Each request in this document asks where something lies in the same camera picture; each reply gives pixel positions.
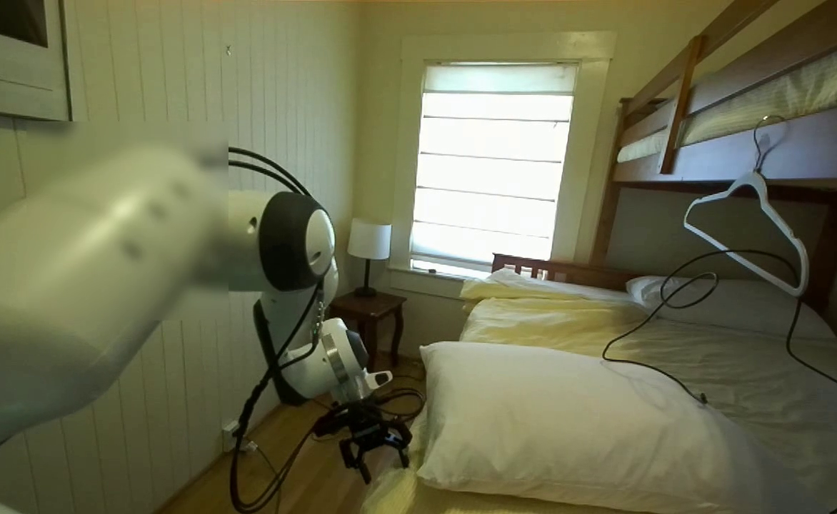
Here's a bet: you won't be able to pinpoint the large white pillow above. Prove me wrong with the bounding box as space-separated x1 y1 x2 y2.
408 339 757 514

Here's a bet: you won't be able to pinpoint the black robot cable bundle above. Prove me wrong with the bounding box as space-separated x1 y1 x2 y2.
187 144 428 514

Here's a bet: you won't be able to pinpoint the small white pillow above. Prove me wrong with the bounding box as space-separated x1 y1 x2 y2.
624 272 837 342

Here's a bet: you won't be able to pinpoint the white framed wall picture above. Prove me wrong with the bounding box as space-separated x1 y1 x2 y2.
0 0 75 128

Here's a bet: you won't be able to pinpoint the wooden bunk bed frame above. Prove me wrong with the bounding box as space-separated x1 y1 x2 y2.
485 0 837 332

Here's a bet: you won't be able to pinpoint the white window blind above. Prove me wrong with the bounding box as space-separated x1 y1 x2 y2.
408 60 584 272

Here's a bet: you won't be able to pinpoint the bunk mattress with pale sheet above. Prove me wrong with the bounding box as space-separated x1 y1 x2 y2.
614 35 837 165

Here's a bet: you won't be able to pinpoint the white plastic clothes hanger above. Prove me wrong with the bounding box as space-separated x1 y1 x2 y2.
679 122 812 301

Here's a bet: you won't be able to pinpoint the white shade table lamp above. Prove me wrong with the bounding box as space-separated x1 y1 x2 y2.
345 218 394 301

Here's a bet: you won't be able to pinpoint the dark wooden nightstand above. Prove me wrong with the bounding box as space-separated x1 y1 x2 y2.
330 289 408 371

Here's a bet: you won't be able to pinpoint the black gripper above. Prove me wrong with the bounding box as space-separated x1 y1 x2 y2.
315 396 417 486

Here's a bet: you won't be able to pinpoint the thin black cable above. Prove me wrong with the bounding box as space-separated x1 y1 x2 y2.
597 247 837 514

